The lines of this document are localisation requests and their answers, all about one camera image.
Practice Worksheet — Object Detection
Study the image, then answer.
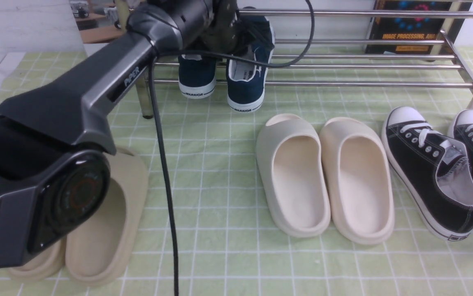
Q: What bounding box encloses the cream slide slipper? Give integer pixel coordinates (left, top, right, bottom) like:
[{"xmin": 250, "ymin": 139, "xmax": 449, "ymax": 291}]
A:
[
  {"xmin": 255, "ymin": 113, "xmax": 331, "ymax": 238},
  {"xmin": 319, "ymin": 117, "xmax": 395, "ymax": 245}
]

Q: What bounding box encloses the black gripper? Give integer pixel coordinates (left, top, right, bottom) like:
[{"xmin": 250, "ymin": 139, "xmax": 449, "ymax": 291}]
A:
[{"xmin": 202, "ymin": 0, "xmax": 274, "ymax": 56}]

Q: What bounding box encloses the tan slide slipper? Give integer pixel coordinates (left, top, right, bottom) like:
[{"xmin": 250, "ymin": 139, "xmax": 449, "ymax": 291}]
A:
[
  {"xmin": 65, "ymin": 146, "xmax": 149, "ymax": 287},
  {"xmin": 7, "ymin": 238, "xmax": 67, "ymax": 282}
]

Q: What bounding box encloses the cream right slide slipper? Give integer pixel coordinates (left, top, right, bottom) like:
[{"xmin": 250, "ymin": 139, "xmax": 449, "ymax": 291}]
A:
[{"xmin": 319, "ymin": 117, "xmax": 395, "ymax": 245}]

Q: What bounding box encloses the cream left slide slipper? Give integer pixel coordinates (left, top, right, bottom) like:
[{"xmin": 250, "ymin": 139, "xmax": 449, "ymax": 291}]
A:
[{"xmin": 255, "ymin": 113, "xmax": 331, "ymax": 238}]

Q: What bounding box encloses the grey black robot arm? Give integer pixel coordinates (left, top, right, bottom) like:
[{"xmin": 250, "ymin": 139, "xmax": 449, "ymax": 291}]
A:
[{"xmin": 0, "ymin": 0, "xmax": 273, "ymax": 268}]

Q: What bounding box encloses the tan right slide slipper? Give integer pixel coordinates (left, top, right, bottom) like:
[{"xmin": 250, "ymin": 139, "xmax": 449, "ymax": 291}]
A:
[{"xmin": 65, "ymin": 146, "xmax": 149, "ymax": 287}]

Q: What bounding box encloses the tan left slide slipper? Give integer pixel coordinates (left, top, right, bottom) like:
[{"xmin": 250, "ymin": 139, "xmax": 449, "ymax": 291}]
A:
[{"xmin": 7, "ymin": 238, "xmax": 67, "ymax": 282}]

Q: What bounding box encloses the navy slip-on shoe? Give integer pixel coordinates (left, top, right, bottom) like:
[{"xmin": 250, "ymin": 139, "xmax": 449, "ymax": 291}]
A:
[
  {"xmin": 226, "ymin": 16, "xmax": 275, "ymax": 113},
  {"xmin": 178, "ymin": 54, "xmax": 218, "ymax": 99}
]

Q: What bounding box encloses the dark image processing book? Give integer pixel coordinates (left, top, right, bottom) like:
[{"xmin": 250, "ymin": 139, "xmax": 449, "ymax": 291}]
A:
[{"xmin": 364, "ymin": 0, "xmax": 471, "ymax": 54}]

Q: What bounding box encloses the metal shoe rack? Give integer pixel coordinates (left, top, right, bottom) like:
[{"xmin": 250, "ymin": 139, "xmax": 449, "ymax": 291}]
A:
[{"xmin": 115, "ymin": 0, "xmax": 473, "ymax": 120}]

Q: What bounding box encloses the black left canvas sneaker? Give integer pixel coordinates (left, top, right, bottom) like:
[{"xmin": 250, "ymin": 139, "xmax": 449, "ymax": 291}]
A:
[{"xmin": 381, "ymin": 106, "xmax": 473, "ymax": 241}]

